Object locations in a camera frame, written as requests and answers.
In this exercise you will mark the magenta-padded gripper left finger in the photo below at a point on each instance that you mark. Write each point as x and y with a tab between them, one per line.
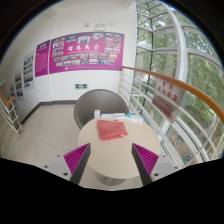
77	158

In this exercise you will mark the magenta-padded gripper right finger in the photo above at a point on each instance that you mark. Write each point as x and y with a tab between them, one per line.
146	159

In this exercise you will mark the pink towel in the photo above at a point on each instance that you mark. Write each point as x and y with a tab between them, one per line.
111	130

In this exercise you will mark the small white box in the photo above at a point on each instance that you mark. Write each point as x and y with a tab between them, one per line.
97	114

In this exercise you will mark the white and blue flat box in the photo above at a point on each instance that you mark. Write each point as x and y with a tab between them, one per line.
107	116
120	115

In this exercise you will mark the grey tub chair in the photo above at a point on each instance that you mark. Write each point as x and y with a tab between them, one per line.
93	103

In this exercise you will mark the red and white danger sign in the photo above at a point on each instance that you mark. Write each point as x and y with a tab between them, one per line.
167	99

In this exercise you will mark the green exit sign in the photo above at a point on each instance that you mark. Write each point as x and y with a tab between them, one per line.
81	86

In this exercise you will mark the small white stair railing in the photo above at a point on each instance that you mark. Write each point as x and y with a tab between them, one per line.
12	115

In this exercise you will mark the white railing with orange handrail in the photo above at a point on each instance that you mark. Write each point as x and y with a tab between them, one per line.
186	87

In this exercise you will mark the wall photo display boards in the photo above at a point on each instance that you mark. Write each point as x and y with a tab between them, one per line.
29	70

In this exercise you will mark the narrow magenta wall poster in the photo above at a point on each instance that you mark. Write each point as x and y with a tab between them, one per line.
42	59

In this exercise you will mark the large magenta photo wall poster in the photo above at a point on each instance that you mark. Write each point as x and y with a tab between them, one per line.
86	53

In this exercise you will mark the white wall fixture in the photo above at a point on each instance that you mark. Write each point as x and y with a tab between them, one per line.
99	26

